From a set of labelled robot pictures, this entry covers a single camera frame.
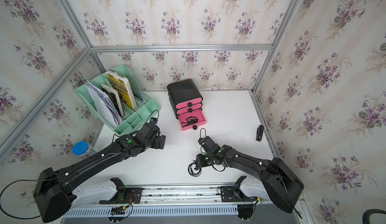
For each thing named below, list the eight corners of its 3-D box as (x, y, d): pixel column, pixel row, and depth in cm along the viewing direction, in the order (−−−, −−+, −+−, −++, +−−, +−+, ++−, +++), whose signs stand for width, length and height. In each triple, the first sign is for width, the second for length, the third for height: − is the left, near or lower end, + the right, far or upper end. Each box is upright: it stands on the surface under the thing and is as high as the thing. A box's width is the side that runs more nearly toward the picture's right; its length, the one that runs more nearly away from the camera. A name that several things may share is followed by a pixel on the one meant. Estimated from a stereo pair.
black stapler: (255, 140, 95) (257, 137, 92) (257, 127, 101) (259, 124, 98) (260, 141, 94) (262, 139, 91) (262, 128, 100) (264, 125, 97)
